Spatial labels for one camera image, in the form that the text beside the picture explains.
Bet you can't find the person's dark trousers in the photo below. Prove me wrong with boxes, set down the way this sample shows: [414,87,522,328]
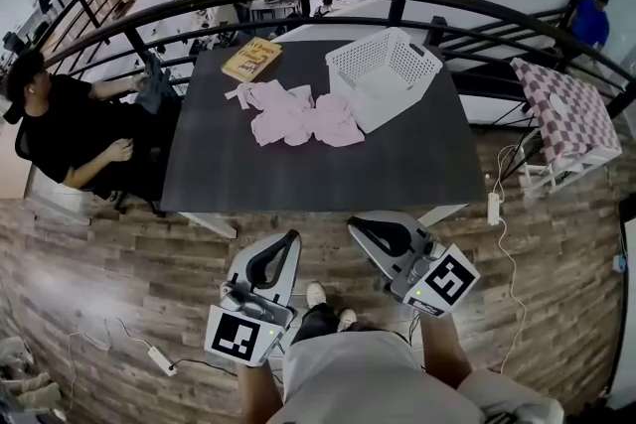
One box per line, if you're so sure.
[290,302,349,347]

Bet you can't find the pink clothes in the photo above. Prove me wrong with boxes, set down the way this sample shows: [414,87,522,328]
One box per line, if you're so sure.
[224,81,367,149]

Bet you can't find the checkered tablecloth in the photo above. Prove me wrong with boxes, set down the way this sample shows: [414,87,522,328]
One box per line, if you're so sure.
[510,57,623,165]

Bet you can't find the white plastic laundry basket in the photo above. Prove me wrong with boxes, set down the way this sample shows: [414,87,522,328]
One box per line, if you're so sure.
[325,26,444,134]

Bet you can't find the grey cloth on railing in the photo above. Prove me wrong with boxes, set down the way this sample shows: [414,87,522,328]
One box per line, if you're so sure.
[133,54,173,115]

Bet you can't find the black cable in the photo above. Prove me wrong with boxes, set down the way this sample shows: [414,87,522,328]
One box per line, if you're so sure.
[171,355,240,379]

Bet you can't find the white power strip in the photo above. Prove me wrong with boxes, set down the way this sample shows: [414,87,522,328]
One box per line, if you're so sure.
[146,346,179,377]
[486,192,502,227]

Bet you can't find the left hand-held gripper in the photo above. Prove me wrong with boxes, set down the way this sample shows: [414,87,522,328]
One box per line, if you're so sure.
[204,228,303,368]

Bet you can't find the white cable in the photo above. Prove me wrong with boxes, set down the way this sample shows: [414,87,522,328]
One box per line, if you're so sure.
[67,316,150,354]
[494,143,529,376]

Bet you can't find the person's white shirt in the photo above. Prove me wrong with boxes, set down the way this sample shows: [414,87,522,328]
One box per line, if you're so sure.
[267,330,565,424]

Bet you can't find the person's left forearm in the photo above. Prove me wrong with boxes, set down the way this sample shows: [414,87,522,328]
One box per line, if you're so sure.
[237,359,285,424]

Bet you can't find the white table leg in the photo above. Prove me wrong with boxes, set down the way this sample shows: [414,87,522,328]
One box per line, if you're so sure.
[418,203,469,228]
[177,212,239,239]

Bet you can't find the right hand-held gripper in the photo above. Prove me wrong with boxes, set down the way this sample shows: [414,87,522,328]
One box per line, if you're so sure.
[346,210,481,318]

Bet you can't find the white table frame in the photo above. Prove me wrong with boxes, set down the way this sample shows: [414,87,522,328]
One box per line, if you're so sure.
[519,148,608,201]

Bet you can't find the yellow book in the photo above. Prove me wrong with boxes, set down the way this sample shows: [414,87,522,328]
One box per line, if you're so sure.
[221,36,284,83]

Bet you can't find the person's right forearm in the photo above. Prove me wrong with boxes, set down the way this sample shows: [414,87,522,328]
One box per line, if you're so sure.
[419,312,474,386]

